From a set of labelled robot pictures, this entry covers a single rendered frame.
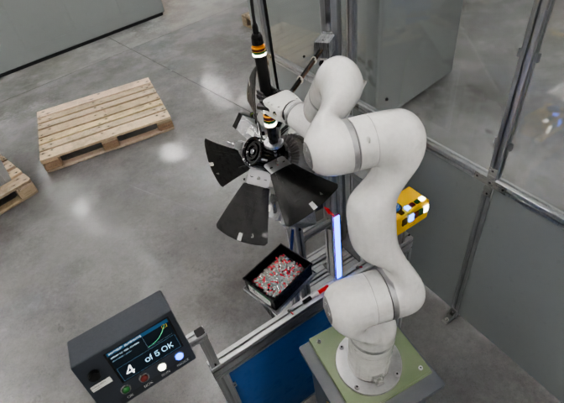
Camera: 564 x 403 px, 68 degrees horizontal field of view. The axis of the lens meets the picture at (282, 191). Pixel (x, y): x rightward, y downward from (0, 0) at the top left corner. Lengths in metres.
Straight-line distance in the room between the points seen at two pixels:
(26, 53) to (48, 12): 0.62
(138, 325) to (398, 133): 0.78
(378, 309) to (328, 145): 0.40
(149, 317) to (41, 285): 2.20
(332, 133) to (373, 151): 0.08
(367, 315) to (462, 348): 1.57
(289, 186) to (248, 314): 1.26
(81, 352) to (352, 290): 0.67
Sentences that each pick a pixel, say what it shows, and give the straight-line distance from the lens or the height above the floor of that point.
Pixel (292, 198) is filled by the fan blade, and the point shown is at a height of 1.17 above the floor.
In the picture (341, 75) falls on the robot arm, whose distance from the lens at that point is 0.83.
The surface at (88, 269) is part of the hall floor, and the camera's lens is 3.23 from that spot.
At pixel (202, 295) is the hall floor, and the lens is 2.74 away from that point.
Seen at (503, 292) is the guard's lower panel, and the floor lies 0.45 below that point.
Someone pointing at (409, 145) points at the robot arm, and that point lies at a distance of 0.79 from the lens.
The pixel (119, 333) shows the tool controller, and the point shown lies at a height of 1.25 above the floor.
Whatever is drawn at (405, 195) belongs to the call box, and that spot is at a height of 1.07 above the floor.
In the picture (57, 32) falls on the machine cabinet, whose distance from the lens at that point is 6.87.
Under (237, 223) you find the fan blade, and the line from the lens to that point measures 1.68.
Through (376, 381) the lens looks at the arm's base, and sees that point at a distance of 1.29.
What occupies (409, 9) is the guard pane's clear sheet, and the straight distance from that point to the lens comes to 1.85.
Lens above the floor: 2.16
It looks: 42 degrees down
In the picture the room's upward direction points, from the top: 9 degrees counter-clockwise
